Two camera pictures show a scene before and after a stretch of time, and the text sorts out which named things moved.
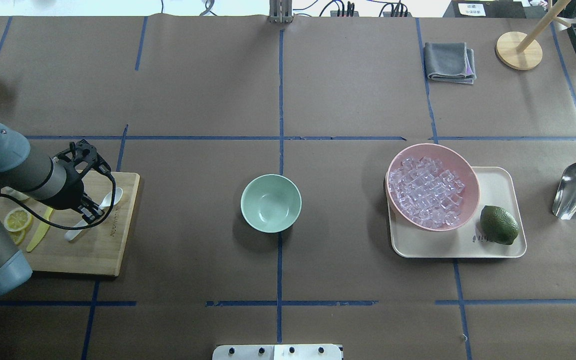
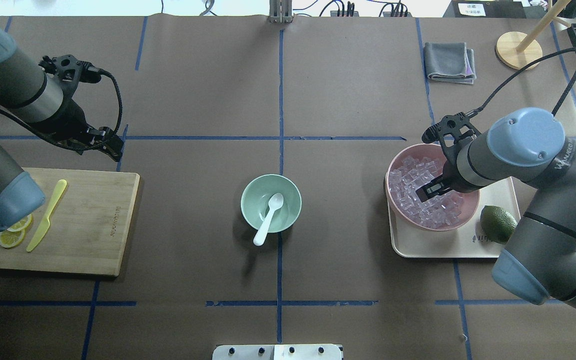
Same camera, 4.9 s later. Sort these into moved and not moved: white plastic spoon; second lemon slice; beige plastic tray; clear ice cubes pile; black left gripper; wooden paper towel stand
Moved: black left gripper; white plastic spoon
Not moved: beige plastic tray; second lemon slice; clear ice cubes pile; wooden paper towel stand
